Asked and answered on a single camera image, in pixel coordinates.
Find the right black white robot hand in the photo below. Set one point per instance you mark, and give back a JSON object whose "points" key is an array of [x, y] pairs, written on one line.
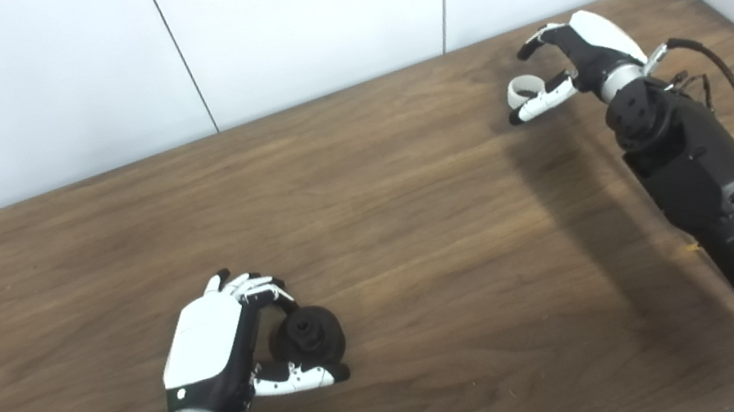
{"points": [[599, 44]]}

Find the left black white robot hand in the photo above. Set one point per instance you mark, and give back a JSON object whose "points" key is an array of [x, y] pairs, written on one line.
{"points": [[202, 341]]}

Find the round black plastic part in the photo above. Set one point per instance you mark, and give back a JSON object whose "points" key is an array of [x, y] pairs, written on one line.
{"points": [[310, 333]]}

